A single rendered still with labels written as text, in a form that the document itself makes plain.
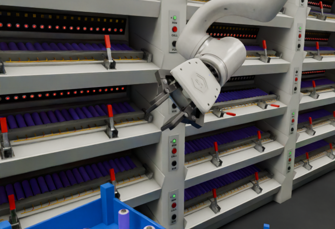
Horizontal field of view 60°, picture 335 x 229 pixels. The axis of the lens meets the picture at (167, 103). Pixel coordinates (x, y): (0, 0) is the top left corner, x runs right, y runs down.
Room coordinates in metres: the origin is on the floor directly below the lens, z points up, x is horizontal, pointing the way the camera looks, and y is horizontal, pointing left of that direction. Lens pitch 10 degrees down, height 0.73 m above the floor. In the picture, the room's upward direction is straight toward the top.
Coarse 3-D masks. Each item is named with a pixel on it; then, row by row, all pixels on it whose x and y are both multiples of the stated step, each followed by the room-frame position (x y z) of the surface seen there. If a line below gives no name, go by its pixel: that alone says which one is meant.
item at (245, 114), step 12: (228, 84) 1.30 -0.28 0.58; (240, 84) 1.35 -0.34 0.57; (264, 84) 1.39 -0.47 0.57; (288, 96) 1.29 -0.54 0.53; (240, 108) 1.16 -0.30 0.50; (252, 108) 1.19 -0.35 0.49; (276, 108) 1.24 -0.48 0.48; (204, 120) 1.00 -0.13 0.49; (216, 120) 1.02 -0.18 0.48; (228, 120) 1.07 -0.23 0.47; (240, 120) 1.12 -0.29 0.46; (252, 120) 1.17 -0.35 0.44; (192, 132) 0.97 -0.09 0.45
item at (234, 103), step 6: (264, 96) 1.28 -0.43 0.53; (270, 96) 1.29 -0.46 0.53; (276, 96) 1.31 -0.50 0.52; (222, 102) 1.12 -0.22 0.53; (228, 102) 1.13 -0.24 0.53; (234, 102) 1.15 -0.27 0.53; (240, 102) 1.17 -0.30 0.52; (246, 102) 1.19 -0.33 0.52; (252, 102) 1.22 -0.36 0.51; (270, 102) 1.27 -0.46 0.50; (210, 108) 1.07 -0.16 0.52; (222, 108) 1.11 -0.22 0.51; (228, 108) 1.11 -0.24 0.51; (234, 108) 1.13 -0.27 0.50
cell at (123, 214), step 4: (120, 212) 0.44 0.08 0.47; (124, 212) 0.44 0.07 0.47; (128, 212) 0.44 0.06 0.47; (120, 216) 0.43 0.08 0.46; (124, 216) 0.43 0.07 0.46; (128, 216) 0.44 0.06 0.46; (120, 220) 0.43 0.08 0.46; (124, 220) 0.43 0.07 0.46; (128, 220) 0.44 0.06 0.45; (120, 224) 0.43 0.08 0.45; (124, 224) 0.43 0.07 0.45; (128, 224) 0.44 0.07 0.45; (120, 228) 0.43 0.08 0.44; (124, 228) 0.43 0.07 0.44; (128, 228) 0.44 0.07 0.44
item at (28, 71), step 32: (0, 32) 0.78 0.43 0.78; (32, 32) 0.82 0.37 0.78; (64, 32) 0.88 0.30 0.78; (96, 32) 0.94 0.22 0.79; (0, 64) 0.64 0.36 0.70; (32, 64) 0.71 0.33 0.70; (64, 64) 0.75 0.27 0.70; (96, 64) 0.80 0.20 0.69; (128, 64) 0.86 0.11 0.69; (160, 64) 0.88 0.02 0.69
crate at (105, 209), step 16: (112, 192) 0.51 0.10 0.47; (80, 208) 0.48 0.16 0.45; (96, 208) 0.50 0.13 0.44; (112, 208) 0.51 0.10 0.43; (128, 208) 0.47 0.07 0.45; (0, 224) 0.39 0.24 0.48; (48, 224) 0.44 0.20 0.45; (64, 224) 0.46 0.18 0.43; (80, 224) 0.48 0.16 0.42; (96, 224) 0.50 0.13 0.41; (112, 224) 0.50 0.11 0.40; (144, 224) 0.44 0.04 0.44
